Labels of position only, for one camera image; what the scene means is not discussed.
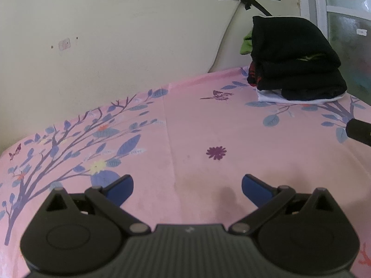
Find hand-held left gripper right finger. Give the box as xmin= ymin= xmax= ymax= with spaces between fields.
xmin=228 ymin=174 xmax=343 ymax=236

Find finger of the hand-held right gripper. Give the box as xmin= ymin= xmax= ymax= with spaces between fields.
xmin=346 ymin=118 xmax=371 ymax=147

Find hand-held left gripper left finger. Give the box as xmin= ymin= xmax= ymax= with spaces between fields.
xmin=38 ymin=174 xmax=152 ymax=235

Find black pants with white stripes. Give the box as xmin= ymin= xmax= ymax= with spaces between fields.
xmin=251 ymin=15 xmax=342 ymax=79

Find pink floral bedsheet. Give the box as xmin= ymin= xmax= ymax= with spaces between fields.
xmin=0 ymin=66 xmax=371 ymax=278

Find white folded cloth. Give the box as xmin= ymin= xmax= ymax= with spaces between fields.
xmin=257 ymin=89 xmax=347 ymax=104

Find red and black cloth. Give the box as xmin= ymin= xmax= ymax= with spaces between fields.
xmin=247 ymin=61 xmax=265 ymax=87

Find white framed window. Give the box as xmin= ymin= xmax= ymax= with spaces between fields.
xmin=295 ymin=0 xmax=371 ymax=106

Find green cloth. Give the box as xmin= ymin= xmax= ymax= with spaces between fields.
xmin=240 ymin=28 xmax=254 ymax=55

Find white wall cable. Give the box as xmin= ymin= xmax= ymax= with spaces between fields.
xmin=207 ymin=0 xmax=242 ymax=73

